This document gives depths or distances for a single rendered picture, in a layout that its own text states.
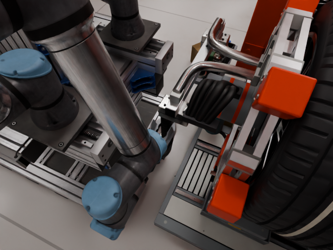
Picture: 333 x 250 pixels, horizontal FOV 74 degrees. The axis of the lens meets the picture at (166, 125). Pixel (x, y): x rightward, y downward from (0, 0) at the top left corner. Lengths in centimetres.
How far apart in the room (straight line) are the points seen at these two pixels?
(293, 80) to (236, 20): 240
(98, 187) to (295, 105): 38
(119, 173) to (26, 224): 123
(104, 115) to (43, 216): 129
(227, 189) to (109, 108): 35
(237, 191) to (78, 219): 113
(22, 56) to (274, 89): 60
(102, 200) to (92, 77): 23
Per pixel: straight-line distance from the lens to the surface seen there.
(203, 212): 130
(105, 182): 46
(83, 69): 35
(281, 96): 43
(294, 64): 53
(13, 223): 171
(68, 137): 77
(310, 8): 79
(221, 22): 81
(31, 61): 68
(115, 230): 57
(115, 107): 39
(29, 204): 169
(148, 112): 152
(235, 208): 58
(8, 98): 64
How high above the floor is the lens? 143
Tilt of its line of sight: 57 degrees down
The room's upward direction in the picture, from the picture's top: straight up
